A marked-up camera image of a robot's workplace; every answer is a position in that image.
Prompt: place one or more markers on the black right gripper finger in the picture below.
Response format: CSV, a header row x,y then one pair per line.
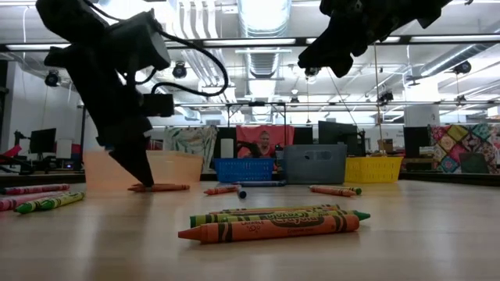
x,y
341,60
316,58

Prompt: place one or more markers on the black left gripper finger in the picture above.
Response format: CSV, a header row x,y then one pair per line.
x,y
134,160
151,160

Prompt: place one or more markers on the orange crayon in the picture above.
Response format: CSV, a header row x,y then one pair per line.
x,y
218,191
332,191
273,230
226,212
172,187

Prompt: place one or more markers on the brown crayon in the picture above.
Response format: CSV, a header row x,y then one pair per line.
x,y
328,207

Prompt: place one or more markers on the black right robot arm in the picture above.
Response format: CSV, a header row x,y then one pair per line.
x,y
429,9

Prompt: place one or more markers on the black background robot arm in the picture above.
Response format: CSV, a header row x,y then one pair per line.
x,y
250,148

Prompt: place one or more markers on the black horizontal rig bar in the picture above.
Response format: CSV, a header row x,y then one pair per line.
x,y
301,40

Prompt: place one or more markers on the orange translucent plastic bin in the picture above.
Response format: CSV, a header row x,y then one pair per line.
x,y
176,168

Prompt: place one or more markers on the floral patterned cloth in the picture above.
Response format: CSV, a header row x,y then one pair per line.
x,y
191,140

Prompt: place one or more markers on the black ceiling spotlight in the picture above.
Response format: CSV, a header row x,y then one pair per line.
x,y
463,67
386,97
179,71
52,79

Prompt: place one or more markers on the white computer case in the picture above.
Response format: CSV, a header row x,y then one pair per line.
x,y
63,149

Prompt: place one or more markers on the black upright panel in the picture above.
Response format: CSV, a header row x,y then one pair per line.
x,y
216,134

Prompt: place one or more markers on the black monitor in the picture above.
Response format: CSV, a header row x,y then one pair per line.
x,y
43,140
302,134
416,140
336,132

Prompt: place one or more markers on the red cloth backdrop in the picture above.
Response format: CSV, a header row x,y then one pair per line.
x,y
281,136

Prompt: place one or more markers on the blue plastic basket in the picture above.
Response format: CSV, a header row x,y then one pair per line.
x,y
242,171

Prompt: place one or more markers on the person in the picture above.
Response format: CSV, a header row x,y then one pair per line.
x,y
265,138

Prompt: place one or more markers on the white column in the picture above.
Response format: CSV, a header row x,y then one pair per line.
x,y
422,113

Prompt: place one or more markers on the cardboard box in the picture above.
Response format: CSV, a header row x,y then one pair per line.
x,y
384,146

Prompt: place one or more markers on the yellow plastic basket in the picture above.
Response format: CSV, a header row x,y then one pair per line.
x,y
371,169

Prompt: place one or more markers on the grey plastic bin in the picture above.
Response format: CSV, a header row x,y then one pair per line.
x,y
312,171

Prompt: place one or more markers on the colourful patchwork quilt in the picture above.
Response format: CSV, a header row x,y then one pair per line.
x,y
461,148

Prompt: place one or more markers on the round silver ventilation duct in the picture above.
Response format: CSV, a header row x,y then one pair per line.
x,y
265,64

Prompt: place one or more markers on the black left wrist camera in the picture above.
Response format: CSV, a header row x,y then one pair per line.
x,y
158,105

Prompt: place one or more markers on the slanted silver ventilation duct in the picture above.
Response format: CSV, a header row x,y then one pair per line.
x,y
449,58

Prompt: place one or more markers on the black aluminium table frame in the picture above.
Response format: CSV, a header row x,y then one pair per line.
x,y
449,178

